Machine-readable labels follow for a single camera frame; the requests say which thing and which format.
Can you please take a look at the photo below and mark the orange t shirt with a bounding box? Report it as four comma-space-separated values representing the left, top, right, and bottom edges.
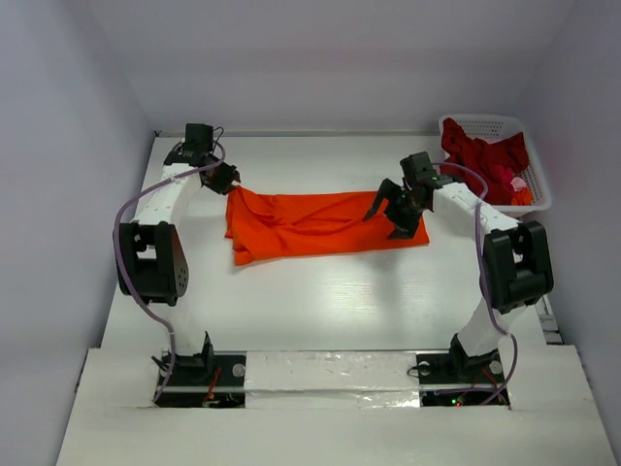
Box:
225, 186, 430, 266

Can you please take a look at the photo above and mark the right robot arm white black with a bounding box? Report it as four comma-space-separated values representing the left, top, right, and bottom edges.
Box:
364, 152, 554, 385

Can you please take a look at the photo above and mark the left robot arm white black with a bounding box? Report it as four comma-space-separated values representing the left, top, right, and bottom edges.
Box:
113, 123, 240, 383

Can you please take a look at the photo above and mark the dark red t shirt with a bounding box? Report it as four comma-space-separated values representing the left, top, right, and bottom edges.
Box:
441, 118, 530, 206

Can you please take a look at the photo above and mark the white plastic basket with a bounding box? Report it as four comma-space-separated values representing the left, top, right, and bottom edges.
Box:
439, 114, 552, 217

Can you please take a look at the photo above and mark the pink cloth in basket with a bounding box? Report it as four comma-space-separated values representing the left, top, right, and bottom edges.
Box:
496, 165, 527, 193

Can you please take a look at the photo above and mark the small orange cloth in basket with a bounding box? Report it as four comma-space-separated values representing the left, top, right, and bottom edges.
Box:
510, 187, 534, 207

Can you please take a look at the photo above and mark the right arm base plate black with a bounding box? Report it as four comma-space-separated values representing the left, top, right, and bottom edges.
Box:
408, 350, 509, 408

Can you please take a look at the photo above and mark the metal rail at table edge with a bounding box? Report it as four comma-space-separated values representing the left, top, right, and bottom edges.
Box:
535, 296, 564, 346

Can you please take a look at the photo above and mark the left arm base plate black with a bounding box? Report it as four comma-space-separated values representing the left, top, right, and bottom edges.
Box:
155, 352, 246, 409

